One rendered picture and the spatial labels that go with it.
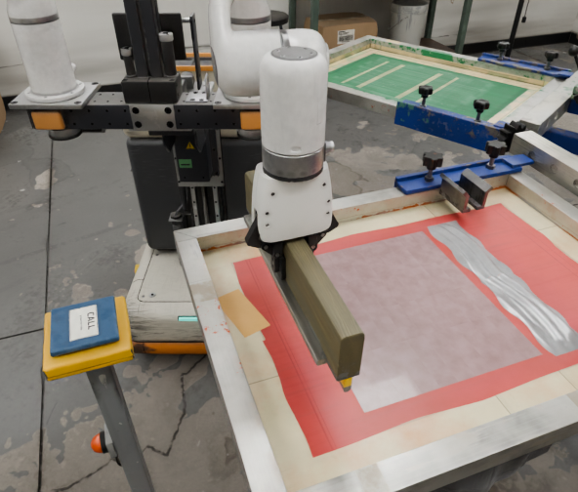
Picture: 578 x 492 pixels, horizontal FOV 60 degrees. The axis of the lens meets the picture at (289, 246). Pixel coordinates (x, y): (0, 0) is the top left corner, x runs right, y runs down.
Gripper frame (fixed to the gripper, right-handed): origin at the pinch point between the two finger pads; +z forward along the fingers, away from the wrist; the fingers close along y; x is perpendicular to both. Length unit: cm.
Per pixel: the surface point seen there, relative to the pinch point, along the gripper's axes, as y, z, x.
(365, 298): -14.4, 14.6, -2.7
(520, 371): -28.8, 14.5, 19.0
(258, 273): 1.0, 14.7, -15.1
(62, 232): 59, 112, -189
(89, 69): 33, 89, -379
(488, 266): -39.3, 14.2, -2.3
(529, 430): -20.8, 10.8, 28.7
